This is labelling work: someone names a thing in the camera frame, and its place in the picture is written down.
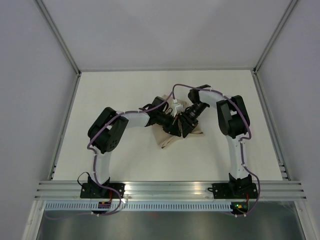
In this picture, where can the left aluminium frame post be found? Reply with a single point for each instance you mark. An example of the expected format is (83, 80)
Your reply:
(41, 6)

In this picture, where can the aluminium mounting rail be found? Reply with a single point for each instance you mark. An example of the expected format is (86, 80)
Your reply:
(282, 190)

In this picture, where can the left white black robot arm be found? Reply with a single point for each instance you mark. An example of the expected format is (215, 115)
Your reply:
(107, 130)

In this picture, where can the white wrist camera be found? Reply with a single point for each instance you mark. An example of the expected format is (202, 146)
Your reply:
(175, 102)
(175, 110)

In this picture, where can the beige cloth napkin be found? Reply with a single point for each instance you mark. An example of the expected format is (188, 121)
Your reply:
(163, 139)

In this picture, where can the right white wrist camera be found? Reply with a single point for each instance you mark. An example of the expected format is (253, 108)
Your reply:
(175, 102)

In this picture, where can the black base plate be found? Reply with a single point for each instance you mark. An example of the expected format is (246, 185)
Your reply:
(228, 191)
(93, 191)

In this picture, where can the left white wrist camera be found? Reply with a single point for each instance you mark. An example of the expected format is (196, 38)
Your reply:
(175, 110)

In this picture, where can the aluminium frame post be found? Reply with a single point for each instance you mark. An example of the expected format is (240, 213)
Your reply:
(41, 6)
(275, 34)

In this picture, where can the right aluminium frame post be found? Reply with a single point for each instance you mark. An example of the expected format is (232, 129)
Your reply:
(275, 34)

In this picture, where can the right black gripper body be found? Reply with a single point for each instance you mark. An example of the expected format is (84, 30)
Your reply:
(193, 113)

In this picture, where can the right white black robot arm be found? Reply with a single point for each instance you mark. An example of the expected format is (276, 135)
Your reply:
(233, 122)

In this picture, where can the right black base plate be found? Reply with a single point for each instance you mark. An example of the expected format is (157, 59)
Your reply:
(228, 191)

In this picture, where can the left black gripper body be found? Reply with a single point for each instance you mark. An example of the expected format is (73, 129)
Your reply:
(167, 121)

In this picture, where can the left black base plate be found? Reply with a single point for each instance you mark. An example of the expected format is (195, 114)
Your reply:
(93, 191)

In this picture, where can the white slotted cable duct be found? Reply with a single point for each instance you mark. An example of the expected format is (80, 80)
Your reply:
(140, 206)

